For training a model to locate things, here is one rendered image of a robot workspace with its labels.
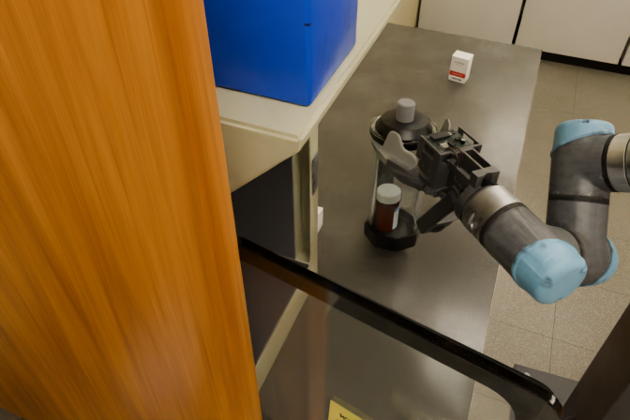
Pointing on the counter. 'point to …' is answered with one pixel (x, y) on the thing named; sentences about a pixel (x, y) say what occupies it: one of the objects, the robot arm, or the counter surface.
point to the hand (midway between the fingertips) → (402, 140)
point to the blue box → (279, 17)
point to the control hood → (255, 130)
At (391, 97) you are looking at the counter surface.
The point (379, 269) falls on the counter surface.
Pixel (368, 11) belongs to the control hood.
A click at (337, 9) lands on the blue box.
